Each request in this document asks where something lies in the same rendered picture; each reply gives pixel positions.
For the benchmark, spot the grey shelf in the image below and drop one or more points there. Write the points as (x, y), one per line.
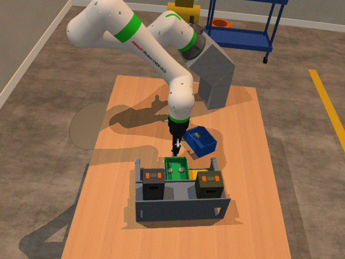
(172, 209)

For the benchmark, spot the blue bin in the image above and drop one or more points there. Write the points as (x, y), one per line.
(204, 145)

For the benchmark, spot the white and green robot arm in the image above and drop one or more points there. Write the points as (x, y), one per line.
(111, 24)

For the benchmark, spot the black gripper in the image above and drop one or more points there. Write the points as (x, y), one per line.
(176, 137)

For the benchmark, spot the black rectangular case with oval handle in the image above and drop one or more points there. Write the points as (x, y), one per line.
(153, 184)

